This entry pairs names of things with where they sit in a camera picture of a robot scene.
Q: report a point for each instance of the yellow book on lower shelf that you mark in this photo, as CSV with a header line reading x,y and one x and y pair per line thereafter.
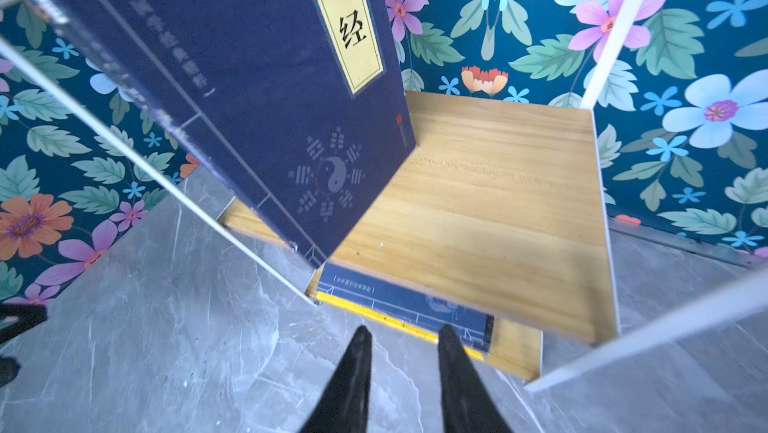
x,y
423,327

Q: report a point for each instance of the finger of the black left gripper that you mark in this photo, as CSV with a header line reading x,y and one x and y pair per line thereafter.
x,y
9,370
24,317

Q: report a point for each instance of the navy book yellow label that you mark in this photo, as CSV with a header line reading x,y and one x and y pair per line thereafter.
x,y
363,289

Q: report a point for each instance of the white wooden two-tier shelf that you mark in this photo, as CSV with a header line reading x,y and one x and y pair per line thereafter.
x,y
535,121

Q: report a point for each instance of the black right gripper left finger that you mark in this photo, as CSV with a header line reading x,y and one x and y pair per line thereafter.
x,y
344,403

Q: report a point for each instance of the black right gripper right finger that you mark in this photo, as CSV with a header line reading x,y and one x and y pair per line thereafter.
x,y
465,402

